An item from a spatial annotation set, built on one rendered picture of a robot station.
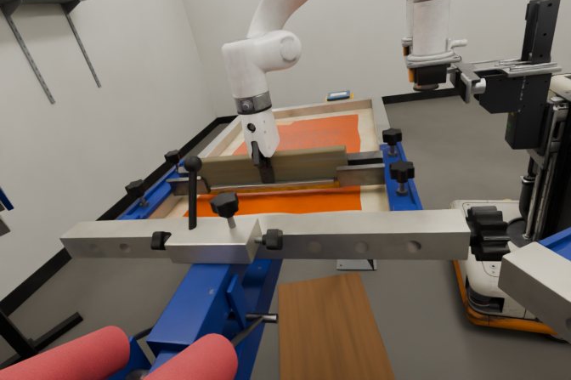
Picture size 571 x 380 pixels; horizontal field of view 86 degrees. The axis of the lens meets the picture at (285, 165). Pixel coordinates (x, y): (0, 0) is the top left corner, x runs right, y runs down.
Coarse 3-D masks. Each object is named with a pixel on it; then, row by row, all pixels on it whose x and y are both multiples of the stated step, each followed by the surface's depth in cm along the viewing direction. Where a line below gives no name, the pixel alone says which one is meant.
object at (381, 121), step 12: (372, 96) 117; (288, 108) 125; (300, 108) 122; (312, 108) 121; (324, 108) 120; (336, 108) 119; (348, 108) 118; (360, 108) 117; (372, 108) 108; (384, 108) 103; (240, 120) 122; (384, 120) 93; (228, 132) 111; (216, 144) 102; (228, 144) 109; (204, 156) 94; (168, 204) 74; (156, 216) 70
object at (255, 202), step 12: (300, 120) 119; (288, 132) 110; (252, 192) 75; (264, 192) 74; (204, 204) 75; (240, 204) 72; (252, 204) 71; (264, 204) 70; (204, 216) 70; (216, 216) 69
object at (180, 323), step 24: (192, 264) 43; (216, 264) 42; (240, 264) 45; (192, 288) 39; (216, 288) 38; (168, 312) 36; (192, 312) 36; (216, 312) 37; (168, 336) 33; (192, 336) 33
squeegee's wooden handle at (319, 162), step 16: (208, 160) 72; (224, 160) 70; (240, 160) 69; (272, 160) 68; (288, 160) 67; (304, 160) 66; (320, 160) 65; (336, 160) 64; (208, 176) 73; (224, 176) 72; (240, 176) 71; (256, 176) 70; (288, 176) 69; (304, 176) 68; (320, 176) 67; (336, 176) 66
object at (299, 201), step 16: (304, 128) 110; (320, 128) 107; (352, 128) 101; (352, 144) 90; (288, 192) 72; (304, 192) 71; (320, 192) 70; (336, 192) 68; (352, 192) 67; (272, 208) 67; (288, 208) 66; (304, 208) 65; (320, 208) 64; (336, 208) 63; (352, 208) 62
